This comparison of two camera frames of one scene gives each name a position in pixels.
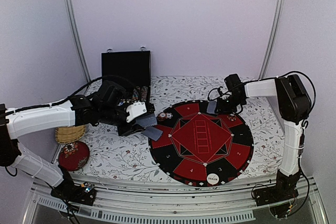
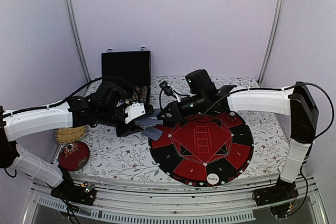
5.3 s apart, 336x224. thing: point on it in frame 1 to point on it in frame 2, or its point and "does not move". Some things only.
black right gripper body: [230, 106] to [200, 104]
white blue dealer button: [212, 179] does not move
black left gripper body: [129, 129] does not move
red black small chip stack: [232, 117] does not move
